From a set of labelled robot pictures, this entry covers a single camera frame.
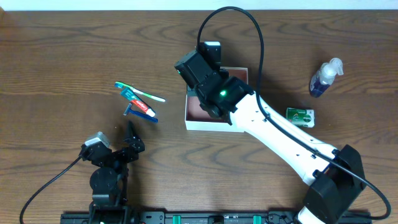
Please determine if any green and white toothbrush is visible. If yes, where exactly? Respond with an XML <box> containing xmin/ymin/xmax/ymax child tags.
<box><xmin>114</xmin><ymin>82</ymin><xmax>166</xmax><ymax>103</ymax></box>

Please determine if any green Dettol soap bar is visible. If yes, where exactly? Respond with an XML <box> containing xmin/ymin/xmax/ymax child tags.
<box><xmin>285</xmin><ymin>108</ymin><xmax>315</xmax><ymax>128</ymax></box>

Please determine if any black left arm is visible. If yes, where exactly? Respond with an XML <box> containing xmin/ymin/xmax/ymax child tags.
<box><xmin>79</xmin><ymin>121</ymin><xmax>145</xmax><ymax>223</ymax></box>

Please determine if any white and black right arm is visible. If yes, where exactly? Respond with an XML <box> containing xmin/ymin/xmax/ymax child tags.
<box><xmin>175</xmin><ymin>50</ymin><xmax>365</xmax><ymax>223</ymax></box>

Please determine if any blue disposable razor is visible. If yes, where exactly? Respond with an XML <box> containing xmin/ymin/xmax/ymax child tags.
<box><xmin>124</xmin><ymin>103</ymin><xmax>158</xmax><ymax>123</ymax></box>

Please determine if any Colgate toothpaste tube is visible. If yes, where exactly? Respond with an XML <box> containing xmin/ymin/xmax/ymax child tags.
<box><xmin>121</xmin><ymin>87</ymin><xmax>155</xmax><ymax>117</ymax></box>

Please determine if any black mounting rail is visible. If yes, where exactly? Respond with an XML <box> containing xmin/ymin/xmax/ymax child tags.
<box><xmin>60</xmin><ymin>211</ymin><xmax>373</xmax><ymax>224</ymax></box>

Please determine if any blue liquid foam pump bottle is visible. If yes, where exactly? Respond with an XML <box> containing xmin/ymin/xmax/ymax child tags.
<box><xmin>309</xmin><ymin>58</ymin><xmax>344</xmax><ymax>98</ymax></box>

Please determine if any white box with pink interior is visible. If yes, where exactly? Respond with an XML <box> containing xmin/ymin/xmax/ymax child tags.
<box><xmin>185</xmin><ymin>86</ymin><xmax>243</xmax><ymax>133</ymax></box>

